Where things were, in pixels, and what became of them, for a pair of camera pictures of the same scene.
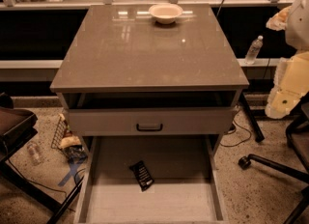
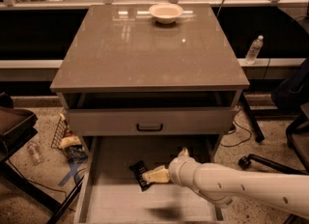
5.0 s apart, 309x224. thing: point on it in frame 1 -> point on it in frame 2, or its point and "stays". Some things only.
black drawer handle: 150,129 stays
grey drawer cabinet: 150,91 stays
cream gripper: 298,25 -> 175,171
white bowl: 165,13 stays
